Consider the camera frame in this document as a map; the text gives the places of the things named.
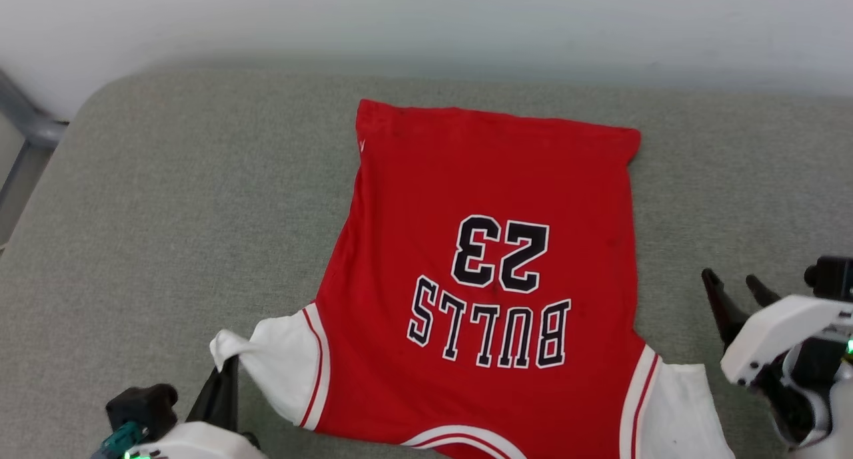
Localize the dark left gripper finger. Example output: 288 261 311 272
187 356 239 431

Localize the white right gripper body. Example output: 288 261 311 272
721 294 853 387

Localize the red white basketball jersey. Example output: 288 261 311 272
210 99 737 459

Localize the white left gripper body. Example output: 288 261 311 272
130 421 267 459

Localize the grey metal frame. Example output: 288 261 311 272
0 69 69 253

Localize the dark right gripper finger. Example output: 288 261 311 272
702 269 748 350
746 276 782 308

